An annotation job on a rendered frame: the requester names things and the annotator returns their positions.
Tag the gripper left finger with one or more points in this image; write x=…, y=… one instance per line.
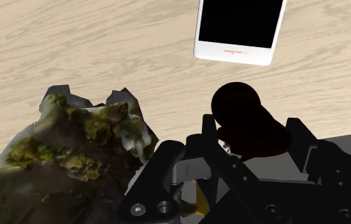
x=150, y=186

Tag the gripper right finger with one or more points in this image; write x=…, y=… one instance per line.
x=327, y=167

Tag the dark red rounded object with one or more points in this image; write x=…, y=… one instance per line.
x=243, y=118

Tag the small yellow object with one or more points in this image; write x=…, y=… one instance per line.
x=202, y=198

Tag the green brown mossy lump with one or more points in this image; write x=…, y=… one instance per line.
x=57, y=167

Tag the white smartphone with black screen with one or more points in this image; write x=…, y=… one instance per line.
x=240, y=24

